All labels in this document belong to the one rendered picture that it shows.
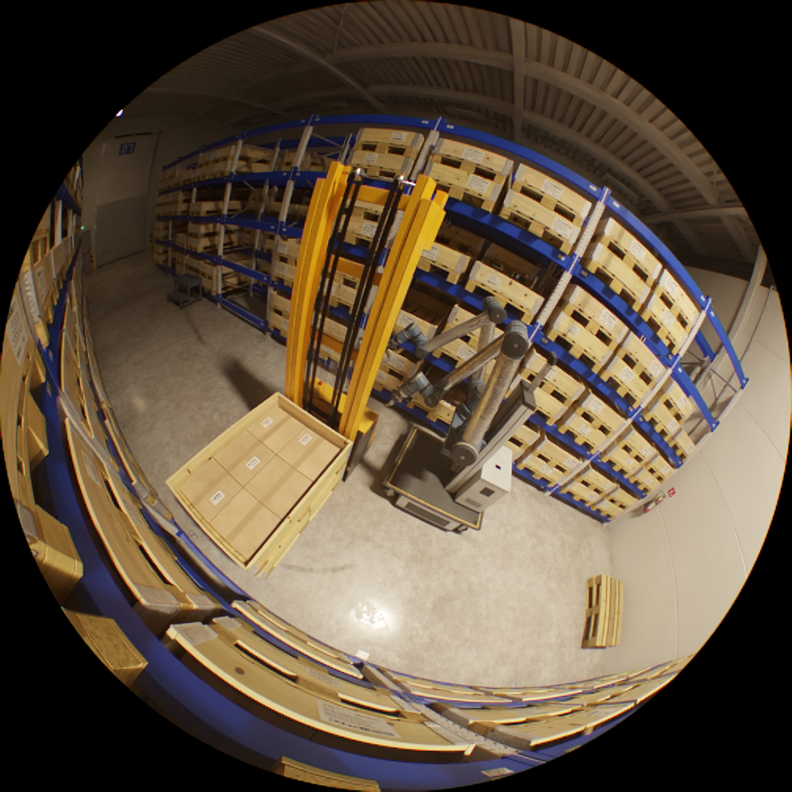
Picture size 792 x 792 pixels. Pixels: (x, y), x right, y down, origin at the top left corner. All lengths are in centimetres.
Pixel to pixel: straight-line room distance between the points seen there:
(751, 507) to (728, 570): 87
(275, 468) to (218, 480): 44
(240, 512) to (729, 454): 616
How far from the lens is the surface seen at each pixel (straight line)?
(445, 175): 289
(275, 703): 71
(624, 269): 303
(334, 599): 250
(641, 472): 465
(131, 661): 49
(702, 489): 527
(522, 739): 112
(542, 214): 277
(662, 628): 503
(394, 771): 66
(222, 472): 188
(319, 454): 190
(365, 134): 349
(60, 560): 55
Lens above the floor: 249
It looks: 38 degrees down
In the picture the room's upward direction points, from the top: 24 degrees clockwise
